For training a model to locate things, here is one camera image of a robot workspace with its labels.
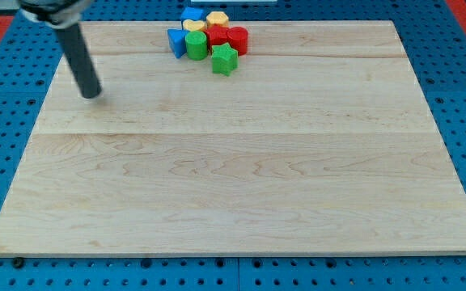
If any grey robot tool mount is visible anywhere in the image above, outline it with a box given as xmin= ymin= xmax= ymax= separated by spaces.
xmin=16 ymin=0 xmax=94 ymax=29

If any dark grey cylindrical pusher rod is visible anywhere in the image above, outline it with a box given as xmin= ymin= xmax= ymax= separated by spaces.
xmin=55 ymin=23 xmax=102 ymax=99

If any blue triangle block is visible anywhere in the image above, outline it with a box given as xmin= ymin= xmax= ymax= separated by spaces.
xmin=167 ymin=28 xmax=189 ymax=59

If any green cylinder block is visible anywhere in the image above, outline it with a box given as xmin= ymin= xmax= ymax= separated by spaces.
xmin=184 ymin=31 xmax=208 ymax=61

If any yellow heart block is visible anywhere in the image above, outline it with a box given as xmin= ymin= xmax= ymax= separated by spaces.
xmin=182 ymin=19 xmax=207 ymax=32

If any blue cube block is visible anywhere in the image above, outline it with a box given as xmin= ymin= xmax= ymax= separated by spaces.
xmin=180 ymin=6 xmax=205 ymax=24

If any red star block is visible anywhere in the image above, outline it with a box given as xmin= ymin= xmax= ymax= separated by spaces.
xmin=204 ymin=25 xmax=229 ymax=52

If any orange hexagon block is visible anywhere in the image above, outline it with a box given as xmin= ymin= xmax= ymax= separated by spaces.
xmin=205 ymin=11 xmax=229 ymax=27

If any green star block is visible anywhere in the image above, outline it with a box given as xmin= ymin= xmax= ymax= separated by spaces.
xmin=211 ymin=43 xmax=238 ymax=76

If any red cylinder block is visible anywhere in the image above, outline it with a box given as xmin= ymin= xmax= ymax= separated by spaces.
xmin=227 ymin=27 xmax=249 ymax=56

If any black rubber foot left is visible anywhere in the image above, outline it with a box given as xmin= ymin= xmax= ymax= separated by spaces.
xmin=11 ymin=257 xmax=25 ymax=269

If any light wooden board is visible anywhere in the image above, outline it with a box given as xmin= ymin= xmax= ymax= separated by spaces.
xmin=0 ymin=21 xmax=466 ymax=258

